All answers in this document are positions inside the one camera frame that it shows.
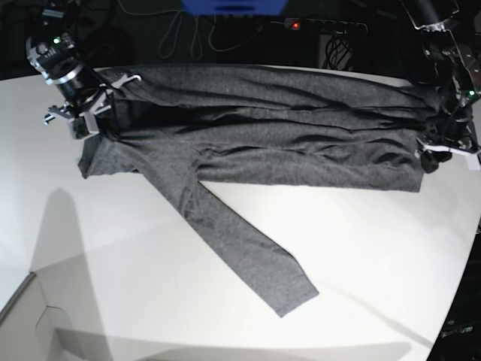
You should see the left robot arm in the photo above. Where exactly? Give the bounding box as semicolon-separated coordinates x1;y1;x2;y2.
401;1;480;174

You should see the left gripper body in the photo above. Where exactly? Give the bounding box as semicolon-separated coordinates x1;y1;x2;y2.
415;123;480;170

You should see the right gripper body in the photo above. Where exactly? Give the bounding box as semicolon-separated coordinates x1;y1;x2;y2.
44;74;142;140

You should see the blue box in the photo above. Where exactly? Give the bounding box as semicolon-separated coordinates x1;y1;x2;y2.
181;0;288;16

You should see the black power strip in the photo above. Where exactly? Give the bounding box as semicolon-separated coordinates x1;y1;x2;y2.
283;17;368;35

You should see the white chair at table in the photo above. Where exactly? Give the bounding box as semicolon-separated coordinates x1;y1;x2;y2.
1;273;113;360

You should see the grey t-shirt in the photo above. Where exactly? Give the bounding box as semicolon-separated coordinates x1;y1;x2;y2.
78;64;441;316

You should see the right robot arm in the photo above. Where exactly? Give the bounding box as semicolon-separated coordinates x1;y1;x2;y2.
26;1;141;141

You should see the black cable bundle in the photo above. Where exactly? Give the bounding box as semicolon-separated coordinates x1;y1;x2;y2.
319;33;355;71

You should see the grey hanging cable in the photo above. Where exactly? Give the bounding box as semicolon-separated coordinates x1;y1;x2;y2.
157;11;264;60

